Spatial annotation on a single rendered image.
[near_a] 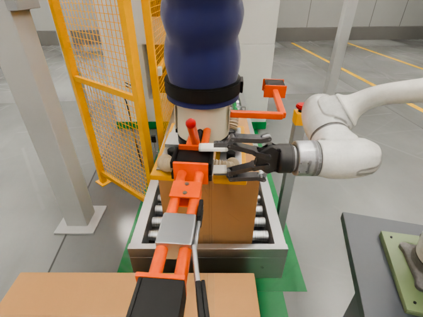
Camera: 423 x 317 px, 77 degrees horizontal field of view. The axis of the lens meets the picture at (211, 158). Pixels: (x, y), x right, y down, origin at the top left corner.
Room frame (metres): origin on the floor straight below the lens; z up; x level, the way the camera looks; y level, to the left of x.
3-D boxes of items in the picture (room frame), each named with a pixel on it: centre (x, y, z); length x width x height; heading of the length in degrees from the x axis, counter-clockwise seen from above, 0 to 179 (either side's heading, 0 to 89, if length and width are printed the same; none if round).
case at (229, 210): (1.13, 0.01, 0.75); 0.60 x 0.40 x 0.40; 179
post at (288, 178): (1.35, -0.49, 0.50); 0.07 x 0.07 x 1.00; 0
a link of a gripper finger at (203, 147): (0.57, 0.00, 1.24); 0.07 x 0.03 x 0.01; 90
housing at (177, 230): (0.33, 0.06, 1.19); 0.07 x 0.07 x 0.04; 86
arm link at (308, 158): (0.57, -0.23, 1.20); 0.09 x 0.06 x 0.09; 0
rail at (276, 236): (1.94, -0.32, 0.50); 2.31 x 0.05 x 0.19; 0
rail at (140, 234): (1.95, 0.34, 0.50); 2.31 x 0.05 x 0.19; 0
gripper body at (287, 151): (0.57, -0.16, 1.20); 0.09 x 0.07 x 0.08; 90
